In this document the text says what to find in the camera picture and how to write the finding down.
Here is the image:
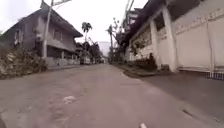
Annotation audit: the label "overhead wires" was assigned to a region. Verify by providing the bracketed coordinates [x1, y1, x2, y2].
[121, 0, 136, 26]

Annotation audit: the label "utility pole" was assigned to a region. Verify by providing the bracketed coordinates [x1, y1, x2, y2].
[41, 0, 55, 60]

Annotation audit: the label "dark concrete driveway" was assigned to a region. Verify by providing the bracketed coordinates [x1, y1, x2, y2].
[141, 71, 224, 118]

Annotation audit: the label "group of dark trees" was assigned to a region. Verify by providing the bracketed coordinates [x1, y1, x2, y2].
[75, 40, 104, 65]

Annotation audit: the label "grey concrete road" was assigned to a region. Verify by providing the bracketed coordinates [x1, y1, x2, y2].
[0, 63, 224, 128]

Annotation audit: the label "potted plants by wall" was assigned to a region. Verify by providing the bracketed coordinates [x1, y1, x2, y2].
[129, 39, 158, 72]

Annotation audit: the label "white building with wall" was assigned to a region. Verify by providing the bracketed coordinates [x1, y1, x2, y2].
[123, 0, 224, 80]

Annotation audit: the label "leafy bush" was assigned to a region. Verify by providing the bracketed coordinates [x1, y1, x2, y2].
[0, 48, 48, 80]

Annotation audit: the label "grey two-storey house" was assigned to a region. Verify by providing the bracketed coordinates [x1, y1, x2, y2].
[0, 2, 84, 70]

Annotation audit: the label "tall palm tree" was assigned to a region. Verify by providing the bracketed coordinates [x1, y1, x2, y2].
[81, 21, 93, 51]
[105, 24, 116, 63]

